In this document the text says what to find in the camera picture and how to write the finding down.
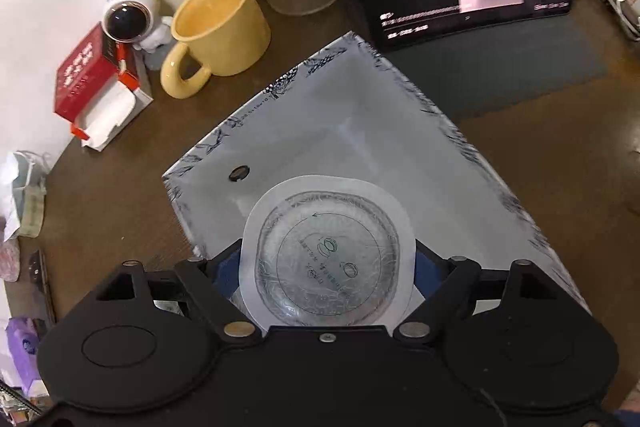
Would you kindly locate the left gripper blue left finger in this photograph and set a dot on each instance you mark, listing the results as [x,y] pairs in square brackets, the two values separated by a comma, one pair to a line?
[210,284]

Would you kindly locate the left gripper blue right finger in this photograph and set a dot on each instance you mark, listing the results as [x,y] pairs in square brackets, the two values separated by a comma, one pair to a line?
[446,286]

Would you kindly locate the round white compact case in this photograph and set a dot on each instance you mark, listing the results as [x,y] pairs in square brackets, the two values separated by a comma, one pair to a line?
[327,251]

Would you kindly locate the black smartphone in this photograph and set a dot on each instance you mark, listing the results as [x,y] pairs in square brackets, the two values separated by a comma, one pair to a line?
[38,274]

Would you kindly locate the purple tissue pack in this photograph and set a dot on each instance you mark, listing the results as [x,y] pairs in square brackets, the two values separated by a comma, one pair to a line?
[23,343]

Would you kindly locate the purple textured vase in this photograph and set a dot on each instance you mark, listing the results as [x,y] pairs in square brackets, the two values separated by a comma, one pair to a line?
[10,261]

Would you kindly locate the crumpled face mask pile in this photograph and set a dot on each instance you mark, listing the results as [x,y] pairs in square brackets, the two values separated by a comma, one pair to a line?
[23,194]

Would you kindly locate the red and white card box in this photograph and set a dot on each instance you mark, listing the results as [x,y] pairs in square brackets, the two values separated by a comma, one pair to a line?
[100,87]

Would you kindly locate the yellow ceramic mug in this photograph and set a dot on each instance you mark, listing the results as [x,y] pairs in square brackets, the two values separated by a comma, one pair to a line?
[213,38]

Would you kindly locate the tablet with grey cover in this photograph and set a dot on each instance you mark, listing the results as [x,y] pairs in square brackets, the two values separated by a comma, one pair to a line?
[480,6]

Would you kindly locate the white astronaut robot toy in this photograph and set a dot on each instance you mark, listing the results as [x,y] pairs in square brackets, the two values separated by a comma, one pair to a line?
[140,24]

